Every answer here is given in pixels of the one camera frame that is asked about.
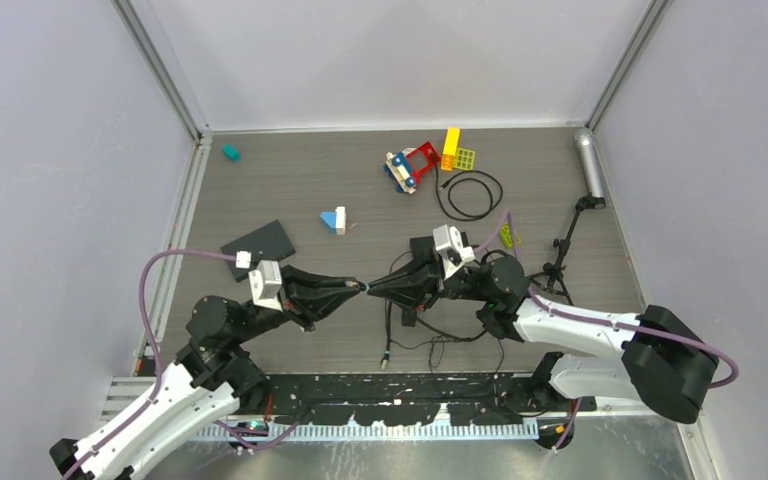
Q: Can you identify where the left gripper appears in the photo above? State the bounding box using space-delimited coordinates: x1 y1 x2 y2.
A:
233 264 361 344

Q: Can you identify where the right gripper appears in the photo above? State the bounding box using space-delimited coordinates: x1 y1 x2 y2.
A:
369 244 491 311

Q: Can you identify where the black power adapter cable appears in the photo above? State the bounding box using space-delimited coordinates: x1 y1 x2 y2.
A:
387 250 508 374

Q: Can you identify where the black ethernet cable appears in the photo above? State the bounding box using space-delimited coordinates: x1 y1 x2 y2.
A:
347 281 491 371

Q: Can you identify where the blue white toy brick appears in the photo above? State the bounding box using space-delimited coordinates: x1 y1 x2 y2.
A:
320 206 347 235

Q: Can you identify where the green toy brick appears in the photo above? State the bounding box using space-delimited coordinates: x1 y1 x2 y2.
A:
498 222 521 250

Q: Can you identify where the black mini tripod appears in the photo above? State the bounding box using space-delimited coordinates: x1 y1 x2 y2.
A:
528 193 606 306

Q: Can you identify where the silver microphone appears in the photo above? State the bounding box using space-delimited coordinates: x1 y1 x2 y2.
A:
574 128 605 202

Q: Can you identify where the black power adapter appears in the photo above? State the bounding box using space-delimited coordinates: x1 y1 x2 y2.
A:
401 309 420 328

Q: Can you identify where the black network switch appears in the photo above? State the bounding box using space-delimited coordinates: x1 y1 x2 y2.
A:
409 236 437 264

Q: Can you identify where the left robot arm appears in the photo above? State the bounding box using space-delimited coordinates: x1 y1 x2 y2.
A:
49 260 366 479

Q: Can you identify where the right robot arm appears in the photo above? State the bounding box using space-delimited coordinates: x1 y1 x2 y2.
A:
367 256 720 424

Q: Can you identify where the red blue toy vehicle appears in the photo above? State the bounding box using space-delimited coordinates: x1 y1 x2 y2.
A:
383 141 441 195

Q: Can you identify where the lime green grid plate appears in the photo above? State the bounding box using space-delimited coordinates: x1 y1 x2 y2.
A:
453 148 476 171

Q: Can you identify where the yellow toy brick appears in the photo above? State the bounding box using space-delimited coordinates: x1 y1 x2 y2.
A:
440 127 461 171

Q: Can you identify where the teal block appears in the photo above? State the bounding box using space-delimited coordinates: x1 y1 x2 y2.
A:
221 144 241 162

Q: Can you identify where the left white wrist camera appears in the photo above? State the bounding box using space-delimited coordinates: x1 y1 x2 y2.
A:
248 260 283 311

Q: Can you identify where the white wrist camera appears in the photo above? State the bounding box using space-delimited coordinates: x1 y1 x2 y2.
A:
248 260 283 311
432 224 475 280

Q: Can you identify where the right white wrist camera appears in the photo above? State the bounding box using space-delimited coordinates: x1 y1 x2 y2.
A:
432 224 475 280

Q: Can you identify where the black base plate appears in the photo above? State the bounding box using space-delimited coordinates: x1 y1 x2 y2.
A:
249 372 572 427

